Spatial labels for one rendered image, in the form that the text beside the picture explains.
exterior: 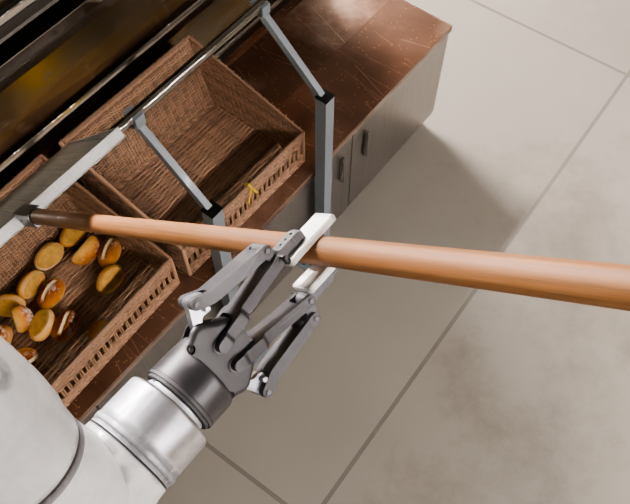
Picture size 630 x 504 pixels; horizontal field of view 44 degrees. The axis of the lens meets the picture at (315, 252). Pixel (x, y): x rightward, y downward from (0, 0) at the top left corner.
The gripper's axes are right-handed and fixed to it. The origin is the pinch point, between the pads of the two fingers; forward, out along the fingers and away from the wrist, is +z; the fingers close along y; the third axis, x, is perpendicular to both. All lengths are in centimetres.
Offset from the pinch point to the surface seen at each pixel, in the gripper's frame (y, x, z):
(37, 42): -21, -144, 41
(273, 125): 41, -148, 88
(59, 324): 41, -152, -2
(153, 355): 66, -147, 11
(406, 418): 145, -131, 58
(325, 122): 40, -119, 86
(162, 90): 3, -116, 49
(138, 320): 53, -144, 14
